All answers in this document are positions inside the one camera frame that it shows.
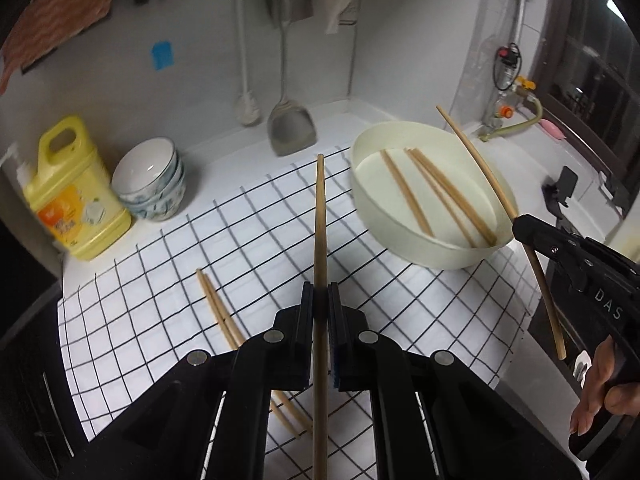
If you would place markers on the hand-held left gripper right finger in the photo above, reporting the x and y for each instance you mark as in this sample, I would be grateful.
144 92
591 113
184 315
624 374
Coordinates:
336 325

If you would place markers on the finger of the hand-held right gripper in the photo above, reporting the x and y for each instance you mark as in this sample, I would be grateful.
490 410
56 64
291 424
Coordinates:
537 237

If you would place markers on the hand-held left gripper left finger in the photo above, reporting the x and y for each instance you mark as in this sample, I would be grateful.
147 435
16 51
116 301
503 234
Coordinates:
305 320

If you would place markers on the light wooden chopstick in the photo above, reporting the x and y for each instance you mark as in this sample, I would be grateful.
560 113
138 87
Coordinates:
457 200
320 220
226 310
406 192
479 157
443 200
216 310

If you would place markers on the white plastic basin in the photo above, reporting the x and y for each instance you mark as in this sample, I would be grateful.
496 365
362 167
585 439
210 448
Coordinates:
465 170

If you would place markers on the person's right hand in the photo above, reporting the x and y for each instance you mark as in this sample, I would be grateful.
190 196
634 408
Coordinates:
600 375

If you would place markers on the black phone stand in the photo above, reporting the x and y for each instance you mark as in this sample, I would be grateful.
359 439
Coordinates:
565 182

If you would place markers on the black white checkered cloth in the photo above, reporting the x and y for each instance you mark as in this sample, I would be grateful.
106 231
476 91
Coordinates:
260 220

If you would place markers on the pink soap bar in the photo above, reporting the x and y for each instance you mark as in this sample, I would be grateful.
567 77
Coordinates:
553 129

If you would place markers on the orange valve knob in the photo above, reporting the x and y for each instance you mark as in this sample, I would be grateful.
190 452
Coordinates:
506 110

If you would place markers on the white blue patterned bowl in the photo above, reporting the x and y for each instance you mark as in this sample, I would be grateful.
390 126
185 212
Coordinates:
160 210
145 165
176 180

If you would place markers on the gas valve with red knob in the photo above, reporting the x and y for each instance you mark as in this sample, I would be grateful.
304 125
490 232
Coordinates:
510 54

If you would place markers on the metal spatula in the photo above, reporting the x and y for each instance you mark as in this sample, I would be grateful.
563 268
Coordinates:
292 130

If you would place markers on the metal gas pipe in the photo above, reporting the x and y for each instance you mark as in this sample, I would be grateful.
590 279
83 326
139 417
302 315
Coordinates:
520 15

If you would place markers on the yellow detergent pump bottle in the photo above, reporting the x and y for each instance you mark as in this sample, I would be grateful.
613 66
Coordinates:
75 195

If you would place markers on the orange wavy dish cloth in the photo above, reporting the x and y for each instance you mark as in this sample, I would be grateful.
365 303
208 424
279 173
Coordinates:
60 10

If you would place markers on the dark window frame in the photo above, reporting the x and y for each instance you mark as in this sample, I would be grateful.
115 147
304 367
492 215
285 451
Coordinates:
600 85

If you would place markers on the blue wall hook sticker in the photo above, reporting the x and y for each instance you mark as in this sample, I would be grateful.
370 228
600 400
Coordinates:
162 56

